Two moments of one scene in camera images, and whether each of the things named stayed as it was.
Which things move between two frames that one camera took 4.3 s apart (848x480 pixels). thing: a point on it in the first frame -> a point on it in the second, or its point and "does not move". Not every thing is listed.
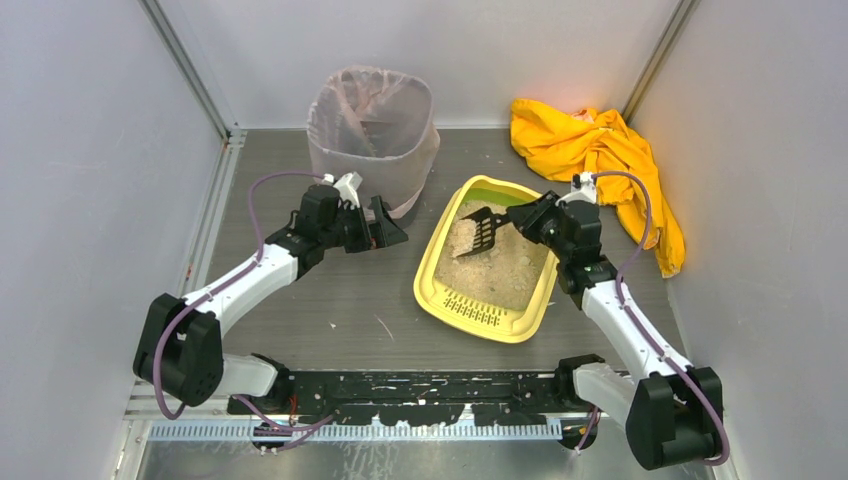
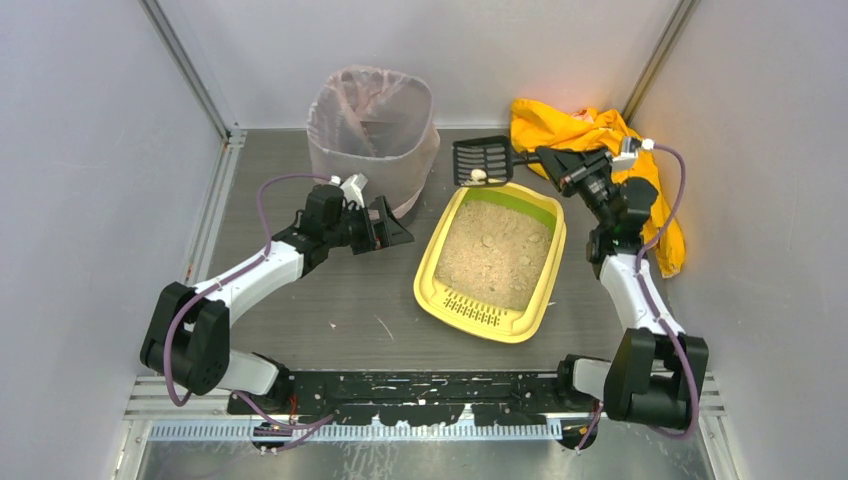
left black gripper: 370,230 does not move
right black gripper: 530,218 -> 569,176
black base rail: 416,398 does not move
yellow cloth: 557,147 does not move
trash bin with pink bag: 377,124 does not move
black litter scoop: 486,224 -> 486,161
